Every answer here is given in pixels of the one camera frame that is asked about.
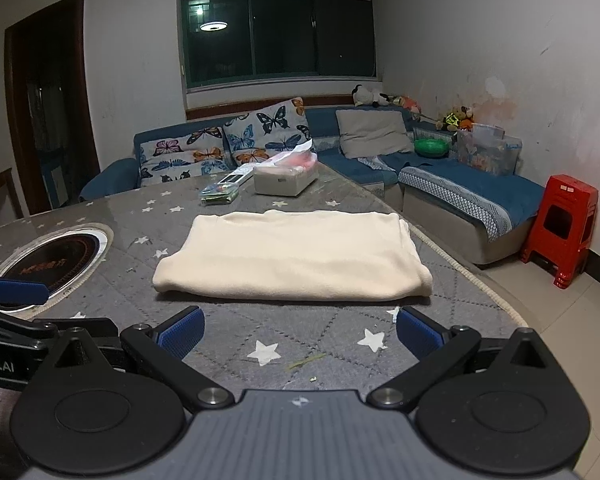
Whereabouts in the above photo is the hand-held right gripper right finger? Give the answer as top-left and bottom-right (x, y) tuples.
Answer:
(367, 306), (567, 409)

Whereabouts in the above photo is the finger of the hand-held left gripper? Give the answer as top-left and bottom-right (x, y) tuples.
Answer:
(0, 275), (50, 307)
(0, 305), (120, 352)

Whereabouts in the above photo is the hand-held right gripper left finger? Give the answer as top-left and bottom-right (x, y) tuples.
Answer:
(29, 306), (236, 409)

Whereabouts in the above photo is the cream garment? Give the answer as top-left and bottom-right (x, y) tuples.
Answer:
(152, 209), (434, 304)

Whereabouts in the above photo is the round built-in induction cooker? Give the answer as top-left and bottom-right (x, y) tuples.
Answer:
(0, 223), (115, 309)

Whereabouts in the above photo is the grey star-printed table cover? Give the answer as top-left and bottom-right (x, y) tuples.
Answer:
(0, 162), (531, 463)

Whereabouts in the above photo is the clear plastic box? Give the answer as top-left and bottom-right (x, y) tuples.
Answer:
(199, 182), (242, 206)

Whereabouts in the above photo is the blue corner sofa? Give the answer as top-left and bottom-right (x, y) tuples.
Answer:
(78, 104), (546, 266)

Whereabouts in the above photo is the white remote control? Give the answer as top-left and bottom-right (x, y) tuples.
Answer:
(219, 162), (259, 187)

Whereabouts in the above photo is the butterfly print cushion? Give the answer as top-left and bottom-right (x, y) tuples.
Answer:
(138, 127), (229, 186)
(222, 97), (315, 167)

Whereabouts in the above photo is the red plastic stool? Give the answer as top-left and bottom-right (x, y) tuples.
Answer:
(519, 174), (600, 290)

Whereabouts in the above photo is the dark wooden door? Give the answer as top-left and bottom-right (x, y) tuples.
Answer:
(3, 0), (101, 216)

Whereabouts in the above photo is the green bowl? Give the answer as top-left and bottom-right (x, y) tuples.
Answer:
(412, 137), (451, 159)

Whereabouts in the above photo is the white tissue box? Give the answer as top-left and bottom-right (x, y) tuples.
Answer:
(252, 140), (320, 197)

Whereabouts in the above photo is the clear plastic storage bin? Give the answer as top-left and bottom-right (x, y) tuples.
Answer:
(455, 122), (524, 177)

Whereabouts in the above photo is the plain grey cushion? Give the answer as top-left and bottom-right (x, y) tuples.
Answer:
(335, 108), (415, 160)

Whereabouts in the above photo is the yellow green plush toy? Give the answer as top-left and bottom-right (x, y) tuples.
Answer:
(433, 105), (476, 132)

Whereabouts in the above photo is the orange plush toy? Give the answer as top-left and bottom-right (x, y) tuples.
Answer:
(392, 93), (424, 114)

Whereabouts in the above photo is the black and white plush toy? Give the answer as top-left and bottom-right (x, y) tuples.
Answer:
(350, 83), (391, 109)

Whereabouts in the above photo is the dark glass window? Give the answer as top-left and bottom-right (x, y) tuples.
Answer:
(178, 0), (384, 94)

